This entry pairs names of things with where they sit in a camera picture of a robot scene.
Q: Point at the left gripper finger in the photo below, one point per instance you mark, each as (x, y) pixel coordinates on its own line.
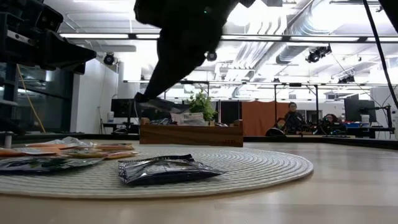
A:
(68, 54)

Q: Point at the white bottle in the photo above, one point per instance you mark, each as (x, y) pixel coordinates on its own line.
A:
(110, 117)

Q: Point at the wooden tea organizer box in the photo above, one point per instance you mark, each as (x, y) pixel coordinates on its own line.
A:
(186, 135)

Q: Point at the orange partition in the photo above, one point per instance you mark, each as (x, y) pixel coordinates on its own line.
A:
(261, 115)

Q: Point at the round security camera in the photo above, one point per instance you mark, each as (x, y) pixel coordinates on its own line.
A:
(109, 59)

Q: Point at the black computer monitor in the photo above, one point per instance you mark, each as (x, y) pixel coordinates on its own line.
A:
(357, 110)
(121, 108)

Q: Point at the silver ventilation duct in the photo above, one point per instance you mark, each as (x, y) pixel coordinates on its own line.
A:
(289, 54)

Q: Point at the round white plate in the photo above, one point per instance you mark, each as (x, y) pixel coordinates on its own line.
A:
(248, 168)

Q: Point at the long ceiling strip light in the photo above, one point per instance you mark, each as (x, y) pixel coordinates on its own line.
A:
(323, 39)
(93, 35)

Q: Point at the dark office desk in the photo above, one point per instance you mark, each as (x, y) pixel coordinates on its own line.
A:
(370, 129)

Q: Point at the black ceiling spotlight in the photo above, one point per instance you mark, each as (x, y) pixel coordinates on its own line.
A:
(346, 79)
(317, 53)

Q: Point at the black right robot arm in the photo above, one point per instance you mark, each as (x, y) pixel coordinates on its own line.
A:
(186, 12)

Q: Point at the Ahmad mango tea packet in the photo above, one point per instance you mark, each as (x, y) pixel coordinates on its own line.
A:
(115, 147)
(93, 154)

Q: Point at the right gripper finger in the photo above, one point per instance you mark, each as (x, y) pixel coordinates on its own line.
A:
(169, 76)

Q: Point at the small potted green plant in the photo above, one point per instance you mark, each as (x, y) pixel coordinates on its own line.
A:
(202, 104)

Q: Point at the person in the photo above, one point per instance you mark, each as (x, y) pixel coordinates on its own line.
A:
(292, 119)
(331, 119)

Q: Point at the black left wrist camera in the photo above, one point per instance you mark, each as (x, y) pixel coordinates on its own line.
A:
(49, 20)

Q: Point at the black cabinet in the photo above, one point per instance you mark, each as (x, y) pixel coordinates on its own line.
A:
(228, 112)

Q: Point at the white cup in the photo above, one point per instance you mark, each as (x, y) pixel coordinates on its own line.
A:
(365, 119)

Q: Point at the white orange Tazo tea packet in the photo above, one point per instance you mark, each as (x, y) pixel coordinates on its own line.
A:
(28, 152)
(62, 143)

